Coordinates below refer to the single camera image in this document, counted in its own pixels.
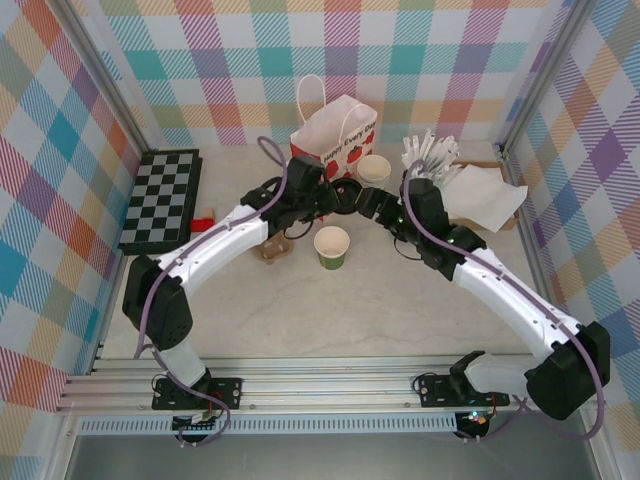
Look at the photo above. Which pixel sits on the single green paper cup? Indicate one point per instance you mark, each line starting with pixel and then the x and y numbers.
pixel 331 247

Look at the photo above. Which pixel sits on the white red paper gift bag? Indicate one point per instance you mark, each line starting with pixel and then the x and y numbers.
pixel 330 130

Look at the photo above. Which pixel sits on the brown cardboard cup carrier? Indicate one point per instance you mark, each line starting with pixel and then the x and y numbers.
pixel 272 250

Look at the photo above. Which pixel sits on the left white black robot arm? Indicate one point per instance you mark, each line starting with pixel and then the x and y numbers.
pixel 200 260

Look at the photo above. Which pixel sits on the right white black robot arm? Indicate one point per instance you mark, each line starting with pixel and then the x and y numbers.
pixel 510 300

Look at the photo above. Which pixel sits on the stack of green paper cups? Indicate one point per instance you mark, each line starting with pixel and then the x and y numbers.
pixel 374 170

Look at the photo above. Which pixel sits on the brown cardboard napkin box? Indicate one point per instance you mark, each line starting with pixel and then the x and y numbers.
pixel 507 222

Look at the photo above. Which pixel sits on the small wooden block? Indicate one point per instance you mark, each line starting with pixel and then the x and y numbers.
pixel 209 214

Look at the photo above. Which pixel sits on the red block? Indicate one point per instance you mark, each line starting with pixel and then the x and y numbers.
pixel 200 225

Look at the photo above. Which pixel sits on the black grey chessboard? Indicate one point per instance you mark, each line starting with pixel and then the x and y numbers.
pixel 160 200

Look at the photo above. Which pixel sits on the small electronics board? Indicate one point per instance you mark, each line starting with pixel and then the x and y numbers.
pixel 477 419
pixel 197 422

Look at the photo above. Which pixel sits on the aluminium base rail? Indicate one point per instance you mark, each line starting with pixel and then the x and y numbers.
pixel 325 387

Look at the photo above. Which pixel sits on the aluminium frame post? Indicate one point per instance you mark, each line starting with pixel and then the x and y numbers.
pixel 112 75
pixel 545 75

